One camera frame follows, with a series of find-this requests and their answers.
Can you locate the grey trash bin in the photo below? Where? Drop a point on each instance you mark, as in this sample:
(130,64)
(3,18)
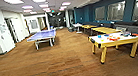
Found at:
(70,28)

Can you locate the small white table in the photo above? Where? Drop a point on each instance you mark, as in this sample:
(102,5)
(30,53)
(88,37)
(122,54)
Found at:
(77,25)

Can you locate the yellow wooden table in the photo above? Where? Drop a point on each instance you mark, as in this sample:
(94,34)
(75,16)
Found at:
(89,26)
(106,30)

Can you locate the blue ping pong table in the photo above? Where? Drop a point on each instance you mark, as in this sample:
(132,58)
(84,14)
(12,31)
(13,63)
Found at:
(43,35)

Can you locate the blue bowl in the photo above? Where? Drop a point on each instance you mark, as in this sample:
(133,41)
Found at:
(99,36)

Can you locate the yellow white air hockey table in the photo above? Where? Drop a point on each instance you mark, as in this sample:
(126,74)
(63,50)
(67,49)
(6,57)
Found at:
(102,42)

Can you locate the dark grey sofa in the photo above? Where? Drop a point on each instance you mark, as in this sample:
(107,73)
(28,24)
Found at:
(130,25)

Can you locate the small red item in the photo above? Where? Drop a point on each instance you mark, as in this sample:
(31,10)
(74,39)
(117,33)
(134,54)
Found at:
(136,35)

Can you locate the framed glass wall panel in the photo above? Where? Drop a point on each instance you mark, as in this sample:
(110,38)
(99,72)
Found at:
(34,24)

